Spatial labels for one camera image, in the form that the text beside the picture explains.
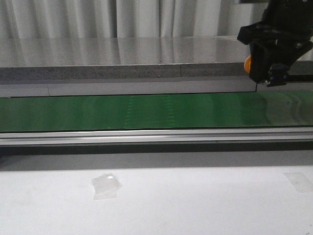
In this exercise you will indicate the yellow push button switch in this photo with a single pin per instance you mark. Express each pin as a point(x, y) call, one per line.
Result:
point(247, 64)

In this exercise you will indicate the aluminium conveyor front rail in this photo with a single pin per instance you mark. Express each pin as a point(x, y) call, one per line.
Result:
point(158, 135)

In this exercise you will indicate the clear tape patch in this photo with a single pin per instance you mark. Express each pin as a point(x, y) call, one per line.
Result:
point(299, 181)
point(105, 186)

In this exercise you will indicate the grey conveyor rear guide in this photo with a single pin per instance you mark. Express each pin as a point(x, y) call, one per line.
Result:
point(177, 85)

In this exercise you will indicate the clear tape patch right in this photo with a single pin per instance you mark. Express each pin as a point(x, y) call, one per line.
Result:
point(299, 181)

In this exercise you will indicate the white pleated curtain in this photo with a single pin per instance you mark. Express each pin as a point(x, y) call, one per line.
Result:
point(26, 19)

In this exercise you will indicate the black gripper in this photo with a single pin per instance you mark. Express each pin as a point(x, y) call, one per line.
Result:
point(278, 40)

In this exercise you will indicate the green conveyor belt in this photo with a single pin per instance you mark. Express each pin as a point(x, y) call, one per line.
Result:
point(156, 111)

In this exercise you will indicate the clear tape patch left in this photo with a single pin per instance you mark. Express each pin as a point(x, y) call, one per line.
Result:
point(105, 186)

